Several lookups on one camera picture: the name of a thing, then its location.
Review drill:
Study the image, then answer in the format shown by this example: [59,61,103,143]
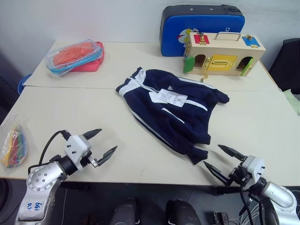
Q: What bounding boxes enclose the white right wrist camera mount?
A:
[241,155,266,186]

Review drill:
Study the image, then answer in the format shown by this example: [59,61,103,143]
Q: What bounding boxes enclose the small black floor device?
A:
[212,212,229,225]

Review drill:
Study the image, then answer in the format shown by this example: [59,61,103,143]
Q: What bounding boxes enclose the clear pouch with orange cloth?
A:
[45,38,105,77]

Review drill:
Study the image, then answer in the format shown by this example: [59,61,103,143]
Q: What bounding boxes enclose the plastic bag of coloured sticks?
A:
[0,114,30,174]

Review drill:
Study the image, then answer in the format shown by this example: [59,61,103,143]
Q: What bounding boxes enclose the white floor cables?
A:
[243,201,265,225]

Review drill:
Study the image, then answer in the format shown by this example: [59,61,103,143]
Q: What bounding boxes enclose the light green cloth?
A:
[283,89,300,118]

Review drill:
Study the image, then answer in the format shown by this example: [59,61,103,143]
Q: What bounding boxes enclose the blue round bucket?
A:
[17,74,32,94]

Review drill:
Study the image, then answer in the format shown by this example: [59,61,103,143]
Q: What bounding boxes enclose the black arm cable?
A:
[238,185,261,216]
[39,130,72,165]

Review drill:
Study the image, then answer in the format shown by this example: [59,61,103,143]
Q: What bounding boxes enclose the blue cartoon carry case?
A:
[159,5,246,57]

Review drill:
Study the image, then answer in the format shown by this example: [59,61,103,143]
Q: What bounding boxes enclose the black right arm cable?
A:
[238,185,261,216]

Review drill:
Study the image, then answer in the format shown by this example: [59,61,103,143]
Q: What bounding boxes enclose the dark rounded shape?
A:
[166,199,200,225]
[110,198,139,225]

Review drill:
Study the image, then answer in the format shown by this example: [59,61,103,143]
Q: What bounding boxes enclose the wooden lock box toy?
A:
[182,31,266,82]

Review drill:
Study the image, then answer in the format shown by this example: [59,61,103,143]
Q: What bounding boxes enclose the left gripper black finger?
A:
[82,128,103,141]
[97,145,118,167]

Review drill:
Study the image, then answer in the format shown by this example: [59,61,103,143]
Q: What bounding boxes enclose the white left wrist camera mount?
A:
[64,135,92,171]

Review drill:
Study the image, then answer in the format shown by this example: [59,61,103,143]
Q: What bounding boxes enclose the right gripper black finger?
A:
[217,144,247,162]
[203,161,232,187]

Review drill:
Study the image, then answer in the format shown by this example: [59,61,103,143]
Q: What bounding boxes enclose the black chair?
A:
[268,38,300,94]

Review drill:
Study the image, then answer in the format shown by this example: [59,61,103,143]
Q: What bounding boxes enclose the white printed hang tag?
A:
[156,88,188,108]

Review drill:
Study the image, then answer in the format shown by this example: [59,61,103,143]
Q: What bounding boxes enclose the red fabric pouch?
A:
[70,41,105,72]

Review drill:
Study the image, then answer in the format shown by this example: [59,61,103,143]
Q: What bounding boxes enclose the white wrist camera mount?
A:
[64,135,92,171]
[241,155,266,186]

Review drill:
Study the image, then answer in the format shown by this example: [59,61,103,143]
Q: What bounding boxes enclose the navy zip jacket white stripes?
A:
[115,67,230,165]

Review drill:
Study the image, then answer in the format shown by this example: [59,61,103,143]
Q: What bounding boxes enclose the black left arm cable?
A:
[39,130,72,165]

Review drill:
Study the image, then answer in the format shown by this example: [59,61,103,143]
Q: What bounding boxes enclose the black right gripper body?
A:
[226,161,251,190]

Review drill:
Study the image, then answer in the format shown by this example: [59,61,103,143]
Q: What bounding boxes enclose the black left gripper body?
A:
[79,150,99,168]

